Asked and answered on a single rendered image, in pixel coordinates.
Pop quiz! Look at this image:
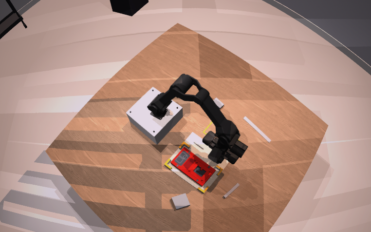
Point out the pale pink flat bar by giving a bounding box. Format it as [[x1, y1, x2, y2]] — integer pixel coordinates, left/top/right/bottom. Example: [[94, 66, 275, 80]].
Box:
[[243, 117, 271, 143]]

